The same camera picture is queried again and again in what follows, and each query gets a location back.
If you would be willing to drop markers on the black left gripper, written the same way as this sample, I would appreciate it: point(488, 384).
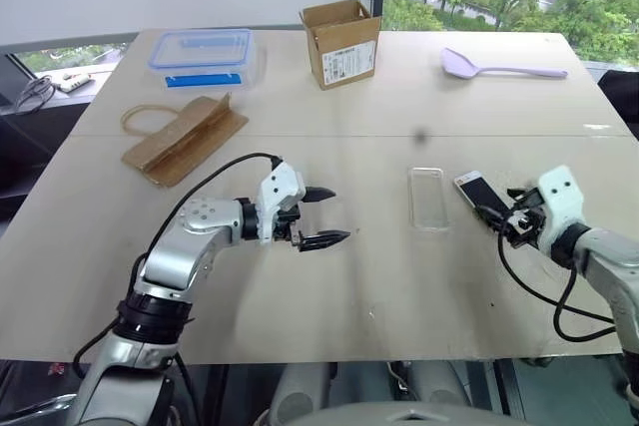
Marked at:
point(284, 226)

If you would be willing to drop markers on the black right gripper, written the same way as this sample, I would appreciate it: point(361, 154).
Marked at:
point(526, 224)

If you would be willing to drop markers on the white smartphone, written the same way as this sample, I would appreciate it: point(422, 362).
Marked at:
point(479, 191)

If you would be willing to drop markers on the clear plastic phone case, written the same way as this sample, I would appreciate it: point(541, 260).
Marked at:
point(428, 199)

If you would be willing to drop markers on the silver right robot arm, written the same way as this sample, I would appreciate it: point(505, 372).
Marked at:
point(609, 256)

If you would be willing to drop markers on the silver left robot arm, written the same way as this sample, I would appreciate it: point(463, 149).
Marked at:
point(175, 256)

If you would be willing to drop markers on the lilac plastic rice scoop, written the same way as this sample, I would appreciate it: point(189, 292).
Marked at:
point(459, 66)

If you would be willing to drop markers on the brown paper bag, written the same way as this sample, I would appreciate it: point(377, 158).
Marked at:
point(185, 144)

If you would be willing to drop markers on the open brown cardboard box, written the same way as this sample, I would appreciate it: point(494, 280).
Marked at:
point(344, 54)

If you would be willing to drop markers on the grey rounded shape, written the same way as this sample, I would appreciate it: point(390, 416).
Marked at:
point(299, 391)

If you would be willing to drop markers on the clear container with blue lid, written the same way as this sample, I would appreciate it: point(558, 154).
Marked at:
point(204, 59)

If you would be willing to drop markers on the tan rubber band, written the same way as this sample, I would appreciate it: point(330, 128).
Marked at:
point(125, 122)

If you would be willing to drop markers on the white power strip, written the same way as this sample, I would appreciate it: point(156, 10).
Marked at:
point(74, 82)

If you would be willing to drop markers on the small red item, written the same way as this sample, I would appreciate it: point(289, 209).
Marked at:
point(56, 370)

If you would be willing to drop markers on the silver curved bar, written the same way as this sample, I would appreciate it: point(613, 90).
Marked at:
point(35, 406)

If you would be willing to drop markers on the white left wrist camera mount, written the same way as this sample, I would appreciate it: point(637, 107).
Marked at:
point(279, 186)

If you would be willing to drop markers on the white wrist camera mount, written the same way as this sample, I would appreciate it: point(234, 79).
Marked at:
point(279, 186)
point(561, 201)

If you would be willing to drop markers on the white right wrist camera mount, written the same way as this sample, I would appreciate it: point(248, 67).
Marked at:
point(561, 201)

